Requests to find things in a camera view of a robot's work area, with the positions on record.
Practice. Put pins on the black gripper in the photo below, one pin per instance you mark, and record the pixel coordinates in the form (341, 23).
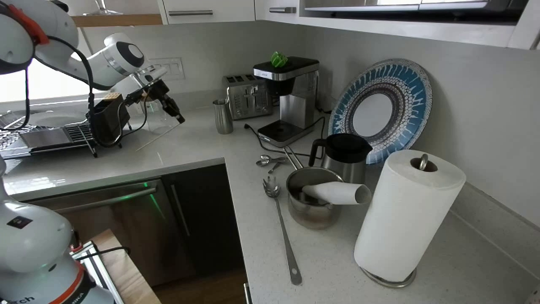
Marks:
(155, 89)

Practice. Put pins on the silver metal cup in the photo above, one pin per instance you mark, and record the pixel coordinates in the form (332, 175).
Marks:
(223, 116)

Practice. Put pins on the silver toaster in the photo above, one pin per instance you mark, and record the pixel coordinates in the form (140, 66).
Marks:
(246, 96)

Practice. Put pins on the small metal utensil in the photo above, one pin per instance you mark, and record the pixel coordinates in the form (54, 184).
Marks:
(270, 160)

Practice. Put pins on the dark drawer cabinet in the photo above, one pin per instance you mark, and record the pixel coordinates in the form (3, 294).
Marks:
(175, 226)

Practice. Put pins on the black silver coffee machine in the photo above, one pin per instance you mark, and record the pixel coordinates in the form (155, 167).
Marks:
(295, 89)

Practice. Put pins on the long steel slotted spoon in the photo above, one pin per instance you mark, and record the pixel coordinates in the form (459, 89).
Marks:
(271, 189)

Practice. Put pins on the steel pot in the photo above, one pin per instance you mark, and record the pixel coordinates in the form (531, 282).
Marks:
(305, 209)

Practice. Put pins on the blue white decorative plate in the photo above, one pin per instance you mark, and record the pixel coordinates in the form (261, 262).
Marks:
(386, 105)

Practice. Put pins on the paper towel roll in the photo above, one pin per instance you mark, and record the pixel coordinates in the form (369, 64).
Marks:
(412, 196)

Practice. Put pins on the wall outlet plate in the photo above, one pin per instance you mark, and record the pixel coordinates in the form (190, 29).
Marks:
(167, 67)

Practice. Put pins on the silver cabinet handle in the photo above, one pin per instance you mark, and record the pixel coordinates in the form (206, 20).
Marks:
(190, 12)

